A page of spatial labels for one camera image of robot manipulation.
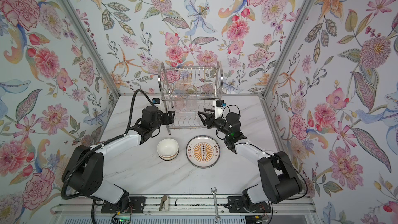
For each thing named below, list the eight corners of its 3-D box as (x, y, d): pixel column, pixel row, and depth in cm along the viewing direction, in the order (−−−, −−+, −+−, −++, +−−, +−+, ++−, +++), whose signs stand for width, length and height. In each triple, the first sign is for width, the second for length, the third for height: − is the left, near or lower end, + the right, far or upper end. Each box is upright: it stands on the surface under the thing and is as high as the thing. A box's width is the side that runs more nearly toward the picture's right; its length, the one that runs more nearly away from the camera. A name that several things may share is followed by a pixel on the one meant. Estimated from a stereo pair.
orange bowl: (158, 162, 88) (155, 155, 82) (161, 145, 95) (158, 138, 89) (177, 162, 88) (176, 155, 82) (179, 145, 95) (178, 138, 89)
